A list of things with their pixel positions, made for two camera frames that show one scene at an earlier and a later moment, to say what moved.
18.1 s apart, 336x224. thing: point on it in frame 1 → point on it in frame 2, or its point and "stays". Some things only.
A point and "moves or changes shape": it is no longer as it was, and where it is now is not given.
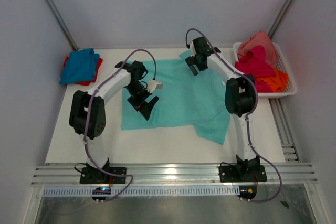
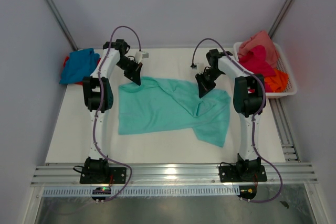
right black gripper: [190, 61] → [203, 87]
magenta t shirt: [256, 65] stays
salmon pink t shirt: [261, 39] stays
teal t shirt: [184, 100] moves or changes shape
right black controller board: [247, 191] stays
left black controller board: [102, 190] stays
